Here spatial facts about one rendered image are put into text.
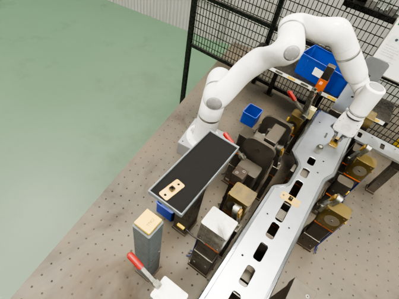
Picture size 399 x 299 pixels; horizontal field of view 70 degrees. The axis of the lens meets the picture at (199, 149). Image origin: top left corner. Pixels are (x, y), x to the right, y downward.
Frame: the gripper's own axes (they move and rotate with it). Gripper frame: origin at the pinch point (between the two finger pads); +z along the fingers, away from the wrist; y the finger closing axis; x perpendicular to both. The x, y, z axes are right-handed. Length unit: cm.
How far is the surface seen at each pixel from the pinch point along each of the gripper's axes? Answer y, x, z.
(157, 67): -194, 97, 103
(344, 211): 14.2, -41.0, -1.3
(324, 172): 2.1, -22.5, 3.2
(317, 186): 2.3, -32.3, 3.2
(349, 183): 13.7, -19.5, 4.2
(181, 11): -232, 191, 80
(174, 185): -40, -81, -13
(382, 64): -1.3, 26.4, -29.4
